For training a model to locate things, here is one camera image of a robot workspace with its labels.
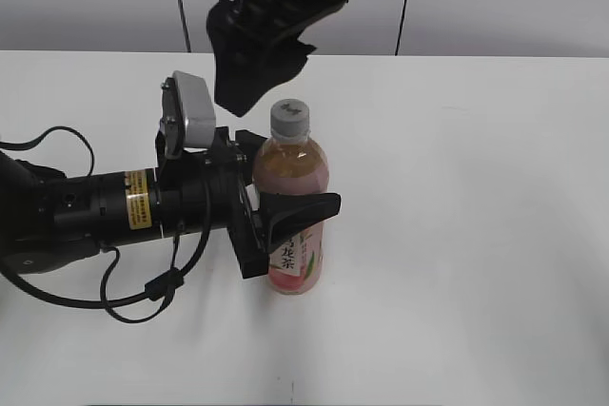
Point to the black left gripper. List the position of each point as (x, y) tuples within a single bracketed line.
[(206, 190)]

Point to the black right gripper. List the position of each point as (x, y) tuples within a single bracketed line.
[(243, 73)]

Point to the peach oolong tea bottle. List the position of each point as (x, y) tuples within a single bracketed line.
[(294, 169)]

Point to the white bottle cap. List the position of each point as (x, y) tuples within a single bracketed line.
[(290, 121)]

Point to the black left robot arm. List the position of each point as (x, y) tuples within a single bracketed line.
[(49, 220)]

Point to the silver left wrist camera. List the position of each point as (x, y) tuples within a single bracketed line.
[(188, 116)]

